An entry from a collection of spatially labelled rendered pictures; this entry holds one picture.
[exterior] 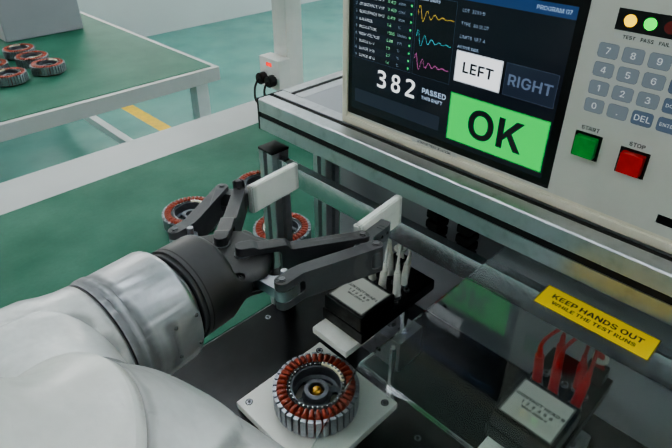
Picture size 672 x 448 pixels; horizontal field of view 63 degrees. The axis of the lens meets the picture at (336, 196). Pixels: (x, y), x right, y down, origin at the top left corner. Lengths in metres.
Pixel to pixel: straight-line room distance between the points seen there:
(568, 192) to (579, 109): 0.08
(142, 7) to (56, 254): 4.44
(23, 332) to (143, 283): 0.08
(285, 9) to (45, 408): 1.45
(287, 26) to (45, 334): 1.35
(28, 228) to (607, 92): 1.09
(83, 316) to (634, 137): 0.42
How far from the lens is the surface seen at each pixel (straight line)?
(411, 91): 0.60
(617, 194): 0.52
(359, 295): 0.70
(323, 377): 0.78
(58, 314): 0.36
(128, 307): 0.38
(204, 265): 0.41
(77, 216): 1.28
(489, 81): 0.54
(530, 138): 0.53
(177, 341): 0.39
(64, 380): 0.23
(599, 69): 0.49
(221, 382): 0.82
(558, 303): 0.51
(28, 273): 1.15
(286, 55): 1.63
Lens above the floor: 1.39
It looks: 31 degrees down
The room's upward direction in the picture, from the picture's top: straight up
